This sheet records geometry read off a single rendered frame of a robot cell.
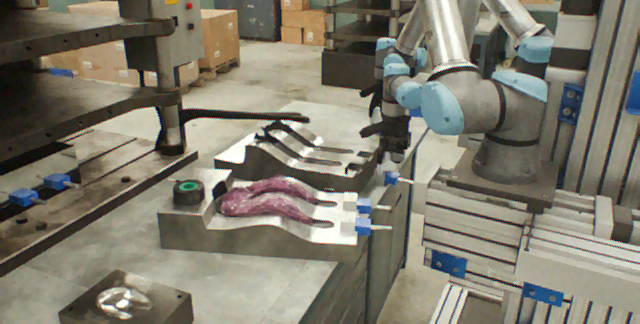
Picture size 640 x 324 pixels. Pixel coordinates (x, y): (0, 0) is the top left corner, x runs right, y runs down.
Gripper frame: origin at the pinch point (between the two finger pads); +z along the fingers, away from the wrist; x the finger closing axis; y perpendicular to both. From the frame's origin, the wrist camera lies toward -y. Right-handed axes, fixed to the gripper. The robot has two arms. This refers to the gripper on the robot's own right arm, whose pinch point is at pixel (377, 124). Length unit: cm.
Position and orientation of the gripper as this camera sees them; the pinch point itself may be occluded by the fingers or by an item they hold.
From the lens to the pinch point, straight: 199.8
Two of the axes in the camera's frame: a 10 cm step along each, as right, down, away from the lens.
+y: 7.1, 2.7, -6.5
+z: -0.1, 9.3, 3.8
